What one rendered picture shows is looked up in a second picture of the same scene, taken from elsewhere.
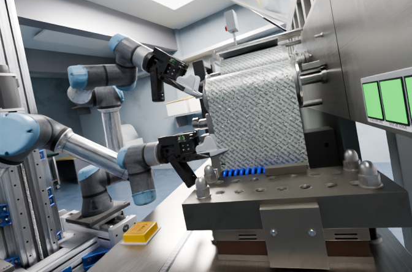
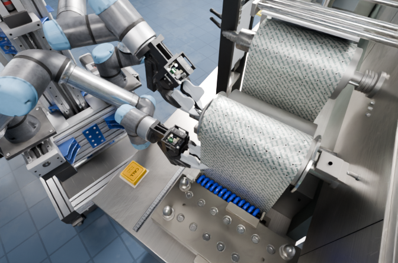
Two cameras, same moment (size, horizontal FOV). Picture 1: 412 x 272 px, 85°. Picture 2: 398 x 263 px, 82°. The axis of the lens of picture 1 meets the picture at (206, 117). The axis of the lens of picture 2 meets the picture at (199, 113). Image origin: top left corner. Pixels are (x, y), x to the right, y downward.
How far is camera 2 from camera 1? 0.62 m
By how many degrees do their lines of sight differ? 51
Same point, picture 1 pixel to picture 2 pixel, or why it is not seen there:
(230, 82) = (228, 137)
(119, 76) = (111, 38)
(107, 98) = not seen: outside the picture
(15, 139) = (18, 108)
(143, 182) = (138, 141)
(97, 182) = (111, 68)
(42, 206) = not seen: hidden behind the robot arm
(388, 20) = not seen: outside the picture
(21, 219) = (51, 91)
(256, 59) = (301, 64)
